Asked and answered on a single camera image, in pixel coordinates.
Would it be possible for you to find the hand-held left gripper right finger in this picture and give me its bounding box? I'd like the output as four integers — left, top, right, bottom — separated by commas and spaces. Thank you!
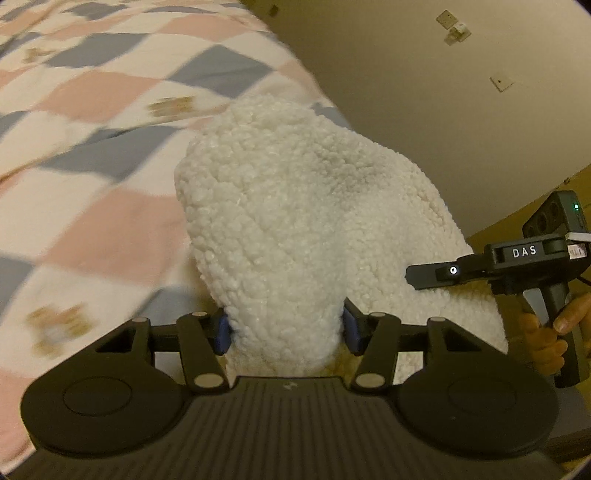
342, 296, 485, 393

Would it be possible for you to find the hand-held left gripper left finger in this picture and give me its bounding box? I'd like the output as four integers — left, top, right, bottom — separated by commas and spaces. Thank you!
95, 309, 232, 393

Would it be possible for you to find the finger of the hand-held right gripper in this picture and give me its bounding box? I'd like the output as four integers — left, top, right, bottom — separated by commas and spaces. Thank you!
405, 254, 490, 291

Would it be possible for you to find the white fleece garment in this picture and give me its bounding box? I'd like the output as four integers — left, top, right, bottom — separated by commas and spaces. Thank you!
174, 93, 509, 377

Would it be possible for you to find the person's right hand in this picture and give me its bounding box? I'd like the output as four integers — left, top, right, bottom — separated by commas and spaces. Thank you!
519, 292, 591, 380

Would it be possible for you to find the pink blue checkered quilt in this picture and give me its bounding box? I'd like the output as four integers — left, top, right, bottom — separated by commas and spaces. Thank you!
0, 0, 354, 462

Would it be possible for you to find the white wall plug adapter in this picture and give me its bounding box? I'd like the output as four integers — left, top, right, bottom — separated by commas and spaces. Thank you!
444, 23, 472, 45

